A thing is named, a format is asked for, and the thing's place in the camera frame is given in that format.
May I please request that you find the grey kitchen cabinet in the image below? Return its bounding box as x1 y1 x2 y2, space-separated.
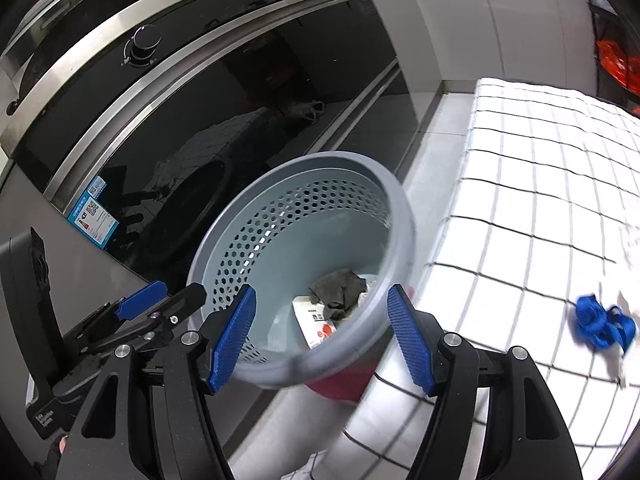
360 0 601 107

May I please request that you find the dark grey cloth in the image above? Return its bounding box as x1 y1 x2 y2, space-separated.
308 269 369 321

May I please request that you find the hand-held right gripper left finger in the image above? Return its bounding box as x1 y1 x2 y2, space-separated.
55 283 258 480

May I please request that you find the red plastic object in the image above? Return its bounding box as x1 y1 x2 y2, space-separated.
304 352 377 404

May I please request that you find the black glass stove unit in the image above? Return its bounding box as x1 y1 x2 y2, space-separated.
0 0 442 287

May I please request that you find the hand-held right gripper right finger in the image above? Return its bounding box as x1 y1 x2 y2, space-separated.
387 283 584 480

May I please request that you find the red plastic bag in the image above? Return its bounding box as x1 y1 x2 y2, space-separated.
595 37 634 92

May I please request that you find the grey perforated plastic basket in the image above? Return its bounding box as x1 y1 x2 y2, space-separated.
186 151 418 391

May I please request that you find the black stove knob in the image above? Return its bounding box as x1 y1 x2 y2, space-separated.
122 25 164 66

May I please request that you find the red and white small carton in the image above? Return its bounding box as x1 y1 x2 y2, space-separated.
291 296 341 351

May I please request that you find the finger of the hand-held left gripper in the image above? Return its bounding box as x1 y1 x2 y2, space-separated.
82 282 207 358
62 281 169 348

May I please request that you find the person's left hand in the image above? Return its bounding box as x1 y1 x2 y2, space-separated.
42 435 71 480

